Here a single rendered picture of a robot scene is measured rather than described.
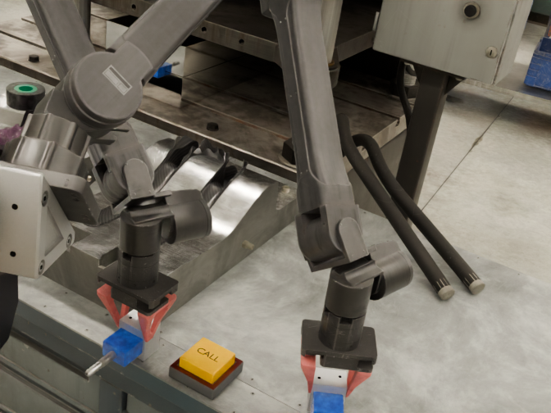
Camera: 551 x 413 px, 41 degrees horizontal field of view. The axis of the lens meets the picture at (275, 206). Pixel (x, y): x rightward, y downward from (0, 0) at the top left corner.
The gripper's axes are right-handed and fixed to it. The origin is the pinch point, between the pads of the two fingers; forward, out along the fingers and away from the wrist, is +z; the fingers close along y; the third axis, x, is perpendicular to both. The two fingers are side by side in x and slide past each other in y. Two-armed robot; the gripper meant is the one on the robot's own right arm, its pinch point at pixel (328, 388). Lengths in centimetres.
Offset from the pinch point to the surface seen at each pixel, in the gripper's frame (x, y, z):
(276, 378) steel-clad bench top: -5.5, 7.2, 4.4
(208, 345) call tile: -6.4, 17.9, 0.4
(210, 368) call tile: -1.5, 17.1, 0.4
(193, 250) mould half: -24.1, 23.1, -4.5
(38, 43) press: -143, 88, 5
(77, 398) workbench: -18, 41, 26
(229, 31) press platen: -103, 26, -19
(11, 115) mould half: -64, 67, -6
